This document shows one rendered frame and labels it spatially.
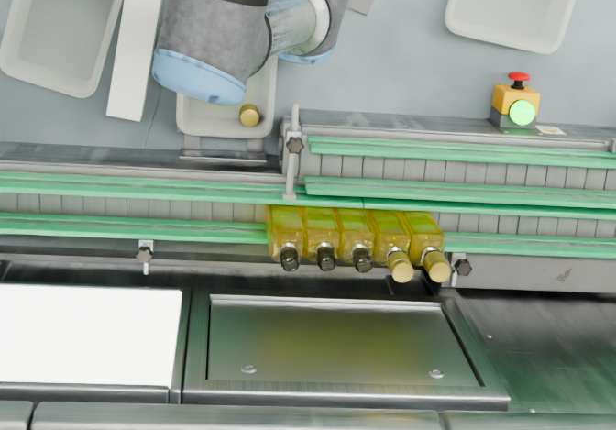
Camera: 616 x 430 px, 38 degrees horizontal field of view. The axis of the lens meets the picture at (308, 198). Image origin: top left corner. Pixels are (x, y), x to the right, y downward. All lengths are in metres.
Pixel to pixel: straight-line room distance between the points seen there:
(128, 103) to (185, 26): 0.62
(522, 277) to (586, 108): 0.35
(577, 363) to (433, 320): 0.25
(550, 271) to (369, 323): 0.43
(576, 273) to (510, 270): 0.13
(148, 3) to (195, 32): 0.57
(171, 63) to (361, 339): 0.60
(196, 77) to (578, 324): 0.93
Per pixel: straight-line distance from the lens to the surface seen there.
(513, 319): 1.67
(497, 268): 1.74
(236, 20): 1.04
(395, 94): 1.72
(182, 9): 1.04
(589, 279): 1.81
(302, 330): 1.45
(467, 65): 1.74
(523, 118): 1.68
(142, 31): 1.62
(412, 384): 1.34
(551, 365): 1.54
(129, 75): 1.63
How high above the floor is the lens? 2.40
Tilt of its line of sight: 70 degrees down
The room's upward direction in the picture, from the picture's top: 166 degrees clockwise
